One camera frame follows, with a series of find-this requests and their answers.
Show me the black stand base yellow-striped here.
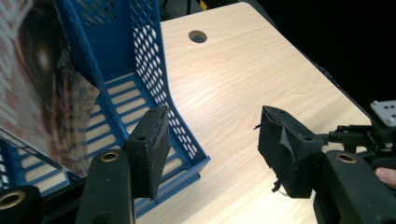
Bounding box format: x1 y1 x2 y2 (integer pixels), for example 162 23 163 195
199 0 219 10

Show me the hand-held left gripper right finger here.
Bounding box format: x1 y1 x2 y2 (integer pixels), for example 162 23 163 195
257 105 396 224

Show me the magazine with reddish cover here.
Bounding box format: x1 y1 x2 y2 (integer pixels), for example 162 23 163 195
0 0 101 179

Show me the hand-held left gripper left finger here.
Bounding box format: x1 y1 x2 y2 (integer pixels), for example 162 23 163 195
74 105 171 224

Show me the blue plastic file rack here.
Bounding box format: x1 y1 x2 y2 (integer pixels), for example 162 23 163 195
0 0 211 218

